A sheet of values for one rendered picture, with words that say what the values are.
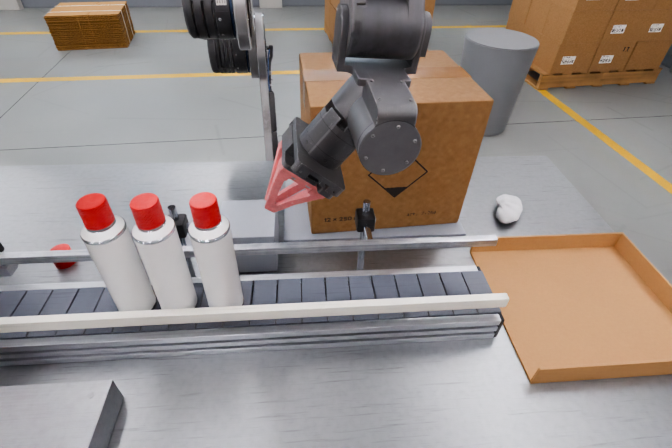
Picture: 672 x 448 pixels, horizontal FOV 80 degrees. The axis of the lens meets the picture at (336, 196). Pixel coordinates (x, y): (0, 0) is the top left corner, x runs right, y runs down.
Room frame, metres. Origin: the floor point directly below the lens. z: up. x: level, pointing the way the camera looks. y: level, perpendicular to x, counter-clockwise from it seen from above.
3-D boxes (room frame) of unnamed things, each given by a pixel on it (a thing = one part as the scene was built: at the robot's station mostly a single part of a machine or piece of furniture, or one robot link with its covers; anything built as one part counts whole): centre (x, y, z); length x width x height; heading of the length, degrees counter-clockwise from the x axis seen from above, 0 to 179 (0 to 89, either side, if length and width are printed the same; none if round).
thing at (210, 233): (0.37, 0.16, 0.98); 0.05 x 0.05 x 0.20
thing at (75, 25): (4.16, 2.52, 0.16); 0.64 x 0.53 x 0.31; 105
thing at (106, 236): (0.36, 0.29, 0.98); 0.05 x 0.05 x 0.20
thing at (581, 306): (0.43, -0.43, 0.85); 0.30 x 0.26 x 0.04; 96
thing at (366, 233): (0.47, -0.05, 0.91); 0.07 x 0.03 x 0.17; 6
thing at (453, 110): (0.70, -0.08, 0.99); 0.30 x 0.24 x 0.27; 100
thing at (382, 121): (0.36, -0.04, 1.24); 0.11 x 0.09 x 0.12; 10
